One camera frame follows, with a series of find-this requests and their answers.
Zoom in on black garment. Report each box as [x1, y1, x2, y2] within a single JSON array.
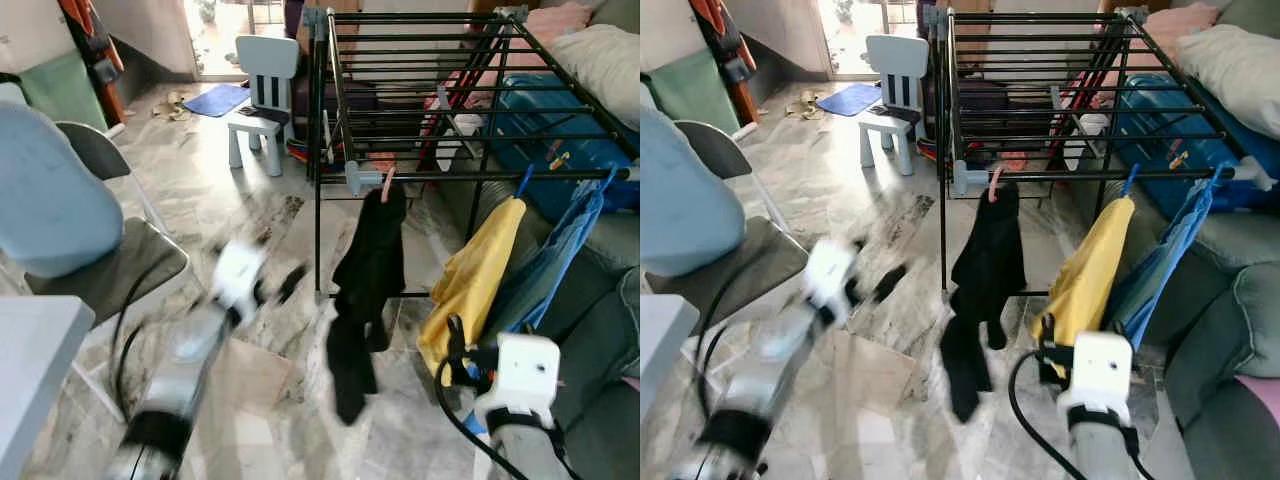
[[940, 182, 1029, 424], [325, 183, 409, 426]]

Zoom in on yellow garment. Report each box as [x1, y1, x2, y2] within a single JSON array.
[[417, 196, 528, 386], [1030, 196, 1138, 381]]

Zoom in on grey folding chair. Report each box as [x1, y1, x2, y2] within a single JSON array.
[[665, 120, 811, 421], [22, 120, 191, 421]]

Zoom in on blue garment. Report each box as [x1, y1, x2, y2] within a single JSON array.
[[478, 178, 613, 346], [1100, 175, 1226, 351]]

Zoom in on grey-green sofa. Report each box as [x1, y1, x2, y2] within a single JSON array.
[[1075, 175, 1280, 480], [440, 175, 641, 480]]

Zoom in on black metal drying rack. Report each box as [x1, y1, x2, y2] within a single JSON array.
[[303, 5, 641, 301], [920, 5, 1280, 301]]

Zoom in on blue floor mat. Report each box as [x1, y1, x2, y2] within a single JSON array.
[[182, 83, 252, 119], [815, 82, 883, 118]]

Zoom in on dark purple bench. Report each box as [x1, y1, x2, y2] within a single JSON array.
[[288, 75, 381, 126], [925, 75, 1011, 126]]

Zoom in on light blue folding table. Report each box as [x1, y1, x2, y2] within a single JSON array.
[[640, 293, 701, 421], [0, 295, 97, 480]]

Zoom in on beige sandals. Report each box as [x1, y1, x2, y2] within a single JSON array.
[[785, 90, 826, 121], [150, 90, 193, 123]]

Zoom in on red striped bag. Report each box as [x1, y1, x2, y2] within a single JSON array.
[[1050, 68, 1116, 171], [418, 68, 493, 171]]

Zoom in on white slatted child chair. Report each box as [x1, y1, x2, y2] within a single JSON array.
[[227, 35, 301, 179], [857, 35, 931, 178]]

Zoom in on blue suitcase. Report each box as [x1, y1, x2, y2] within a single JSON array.
[[490, 72, 641, 223], [1110, 72, 1280, 216]]

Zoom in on orange black folded stroller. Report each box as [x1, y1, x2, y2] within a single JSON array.
[[690, 0, 761, 126], [57, 0, 128, 128]]

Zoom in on beige pillow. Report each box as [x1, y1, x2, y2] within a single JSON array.
[[548, 24, 641, 131], [1175, 24, 1280, 141]]

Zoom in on pink pillow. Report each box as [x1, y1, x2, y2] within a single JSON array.
[[1145, 2, 1221, 46], [522, 2, 593, 49]]

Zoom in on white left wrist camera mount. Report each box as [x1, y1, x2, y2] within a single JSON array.
[[210, 240, 268, 313], [805, 238, 863, 319]]

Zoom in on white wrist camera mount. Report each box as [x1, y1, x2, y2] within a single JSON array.
[[210, 240, 268, 313], [1057, 331, 1134, 429], [805, 238, 863, 319], [473, 333, 562, 429]]

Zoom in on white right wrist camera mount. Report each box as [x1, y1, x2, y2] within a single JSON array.
[[1057, 331, 1134, 429], [473, 333, 562, 429]]

